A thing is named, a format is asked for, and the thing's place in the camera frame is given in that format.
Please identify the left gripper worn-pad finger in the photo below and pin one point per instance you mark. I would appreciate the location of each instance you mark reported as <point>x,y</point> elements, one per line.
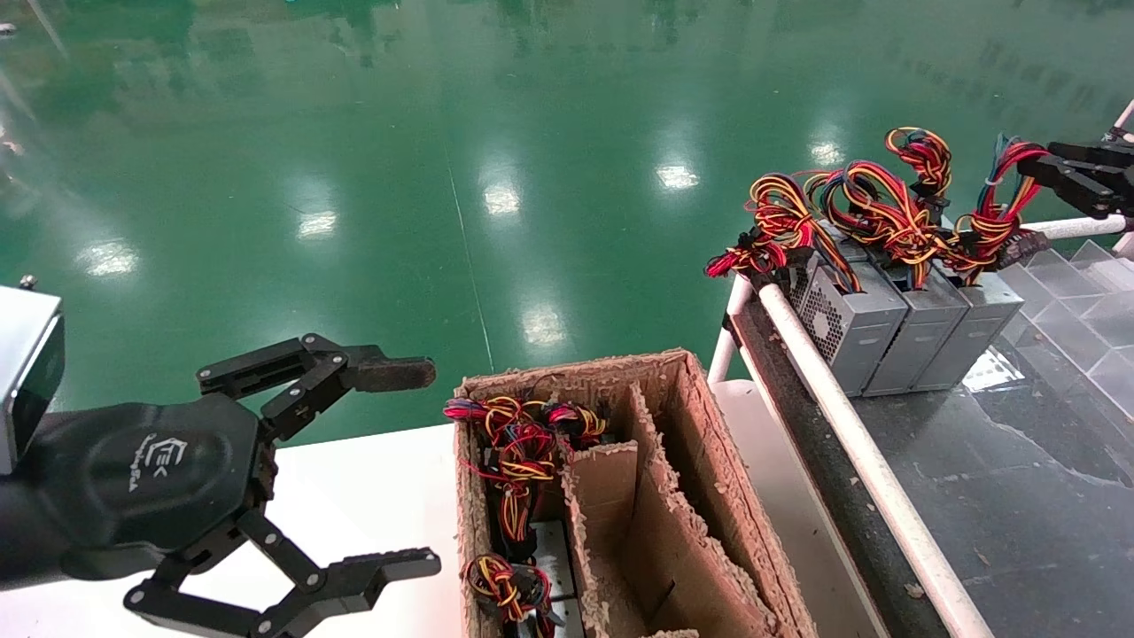
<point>394,374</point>

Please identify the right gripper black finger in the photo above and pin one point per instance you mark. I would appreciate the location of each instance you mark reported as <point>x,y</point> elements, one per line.
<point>1103,155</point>
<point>1099,190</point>

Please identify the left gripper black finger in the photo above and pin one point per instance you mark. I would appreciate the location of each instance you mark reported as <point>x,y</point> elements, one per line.
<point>354,576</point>

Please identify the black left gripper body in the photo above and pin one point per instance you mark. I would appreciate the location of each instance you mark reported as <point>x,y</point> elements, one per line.
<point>146,470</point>

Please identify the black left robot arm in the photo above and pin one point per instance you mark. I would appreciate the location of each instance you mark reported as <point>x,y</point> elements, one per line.
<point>18,540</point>

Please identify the white pipe with black clamp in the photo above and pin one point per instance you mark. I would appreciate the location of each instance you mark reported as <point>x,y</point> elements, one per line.
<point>1123,124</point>

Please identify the white pipe black end cap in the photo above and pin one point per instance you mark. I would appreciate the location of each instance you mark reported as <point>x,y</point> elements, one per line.
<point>1076,229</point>

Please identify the clear acrylic divider rack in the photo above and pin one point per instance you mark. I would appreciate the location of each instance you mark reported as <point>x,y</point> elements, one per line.
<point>1072,310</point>

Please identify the short cardboard divider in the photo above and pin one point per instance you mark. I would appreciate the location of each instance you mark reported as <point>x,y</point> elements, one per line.
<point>607,496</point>

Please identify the grey power supply fan grille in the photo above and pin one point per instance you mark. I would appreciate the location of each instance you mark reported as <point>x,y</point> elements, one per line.
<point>864,332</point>

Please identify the brown cardboard box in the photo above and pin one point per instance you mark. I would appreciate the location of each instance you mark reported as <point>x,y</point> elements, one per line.
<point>700,425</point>

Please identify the long cardboard divider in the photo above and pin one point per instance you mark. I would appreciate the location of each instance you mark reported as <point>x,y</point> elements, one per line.
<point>664,532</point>

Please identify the short white rack leg pipe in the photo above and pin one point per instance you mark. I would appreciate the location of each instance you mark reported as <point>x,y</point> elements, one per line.
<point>731,328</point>

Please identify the long white rack pipe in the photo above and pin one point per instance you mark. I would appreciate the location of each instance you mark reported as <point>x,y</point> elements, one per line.
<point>873,465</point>

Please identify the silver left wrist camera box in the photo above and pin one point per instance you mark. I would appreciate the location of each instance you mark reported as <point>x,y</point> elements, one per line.
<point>27,372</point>

